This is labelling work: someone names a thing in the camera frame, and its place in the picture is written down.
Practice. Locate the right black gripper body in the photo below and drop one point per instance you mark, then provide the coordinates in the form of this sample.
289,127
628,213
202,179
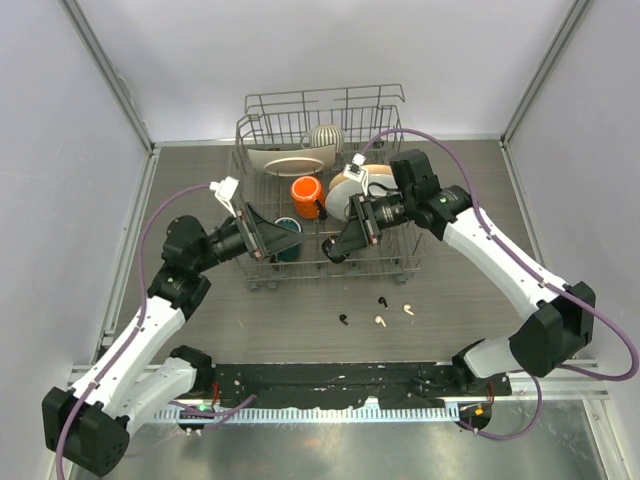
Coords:
382,213

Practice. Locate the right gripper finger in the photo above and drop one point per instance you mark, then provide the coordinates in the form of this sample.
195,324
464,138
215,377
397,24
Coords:
360,216
346,244

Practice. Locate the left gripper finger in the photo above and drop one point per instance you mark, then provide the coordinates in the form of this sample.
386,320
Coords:
269,235
266,257

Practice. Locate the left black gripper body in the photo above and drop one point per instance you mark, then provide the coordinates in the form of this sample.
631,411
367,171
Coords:
229,241

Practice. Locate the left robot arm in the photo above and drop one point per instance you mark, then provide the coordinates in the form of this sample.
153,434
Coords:
92,422

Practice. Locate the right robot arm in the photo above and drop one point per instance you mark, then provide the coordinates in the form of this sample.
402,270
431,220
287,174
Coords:
557,321

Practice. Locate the beige ceramic plate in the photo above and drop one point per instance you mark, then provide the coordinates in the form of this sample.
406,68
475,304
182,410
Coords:
372,169

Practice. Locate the orange ceramic mug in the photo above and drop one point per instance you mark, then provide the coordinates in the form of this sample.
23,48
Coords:
308,198

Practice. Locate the black earbud right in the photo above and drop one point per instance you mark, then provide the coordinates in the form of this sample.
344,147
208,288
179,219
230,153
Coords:
383,301

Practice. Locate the cream oval dish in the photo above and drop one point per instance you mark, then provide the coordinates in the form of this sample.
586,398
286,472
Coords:
292,163

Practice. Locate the striped grey white cup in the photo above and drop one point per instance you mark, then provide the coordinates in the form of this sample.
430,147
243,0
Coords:
324,135

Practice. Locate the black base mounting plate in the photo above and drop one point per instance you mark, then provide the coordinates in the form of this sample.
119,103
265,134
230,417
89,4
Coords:
338,386

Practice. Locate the white plate with foot ring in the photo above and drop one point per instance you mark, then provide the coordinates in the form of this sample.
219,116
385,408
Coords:
337,199

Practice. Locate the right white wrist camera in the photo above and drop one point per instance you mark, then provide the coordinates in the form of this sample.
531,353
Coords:
356,171

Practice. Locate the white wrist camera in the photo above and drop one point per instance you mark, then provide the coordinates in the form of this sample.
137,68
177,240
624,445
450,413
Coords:
356,171
224,191

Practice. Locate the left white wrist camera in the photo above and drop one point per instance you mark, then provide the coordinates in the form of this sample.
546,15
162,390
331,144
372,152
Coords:
224,191

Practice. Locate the grey wire dish rack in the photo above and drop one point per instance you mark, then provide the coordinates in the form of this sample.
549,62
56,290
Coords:
277,121

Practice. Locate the white perforated cable rail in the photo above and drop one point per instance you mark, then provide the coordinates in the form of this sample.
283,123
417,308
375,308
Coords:
369,413

